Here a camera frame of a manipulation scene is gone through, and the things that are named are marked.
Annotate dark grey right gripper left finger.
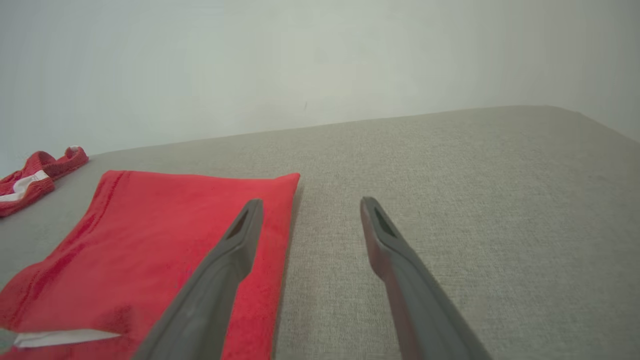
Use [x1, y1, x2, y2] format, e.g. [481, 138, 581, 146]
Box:
[132, 198, 265, 360]

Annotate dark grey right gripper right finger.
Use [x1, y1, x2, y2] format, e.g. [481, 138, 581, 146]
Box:
[360, 196, 493, 360]

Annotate red white basketball jersey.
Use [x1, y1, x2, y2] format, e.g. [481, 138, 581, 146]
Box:
[0, 170, 301, 360]

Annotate red shorts with white stripe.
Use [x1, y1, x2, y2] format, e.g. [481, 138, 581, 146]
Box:
[0, 145, 90, 218]

